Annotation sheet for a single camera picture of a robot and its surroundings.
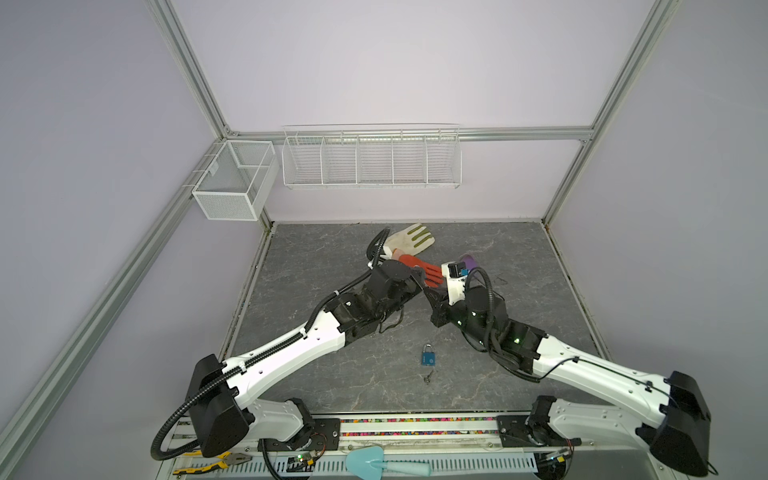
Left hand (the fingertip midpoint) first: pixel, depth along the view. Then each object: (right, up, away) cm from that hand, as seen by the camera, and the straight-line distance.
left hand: (427, 277), depth 72 cm
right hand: (0, -4, +1) cm, 4 cm away
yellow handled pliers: (-47, -43, -2) cm, 64 cm away
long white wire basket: (-15, +38, +27) cm, 49 cm away
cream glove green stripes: (-3, +10, +43) cm, 44 cm away
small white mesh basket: (-62, +29, +31) cm, 75 cm away
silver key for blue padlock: (+1, -29, +11) cm, 31 cm away
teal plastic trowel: (-14, -44, -1) cm, 46 cm away
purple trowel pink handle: (+20, +2, +37) cm, 42 cm away
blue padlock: (+2, -25, +15) cm, 29 cm away
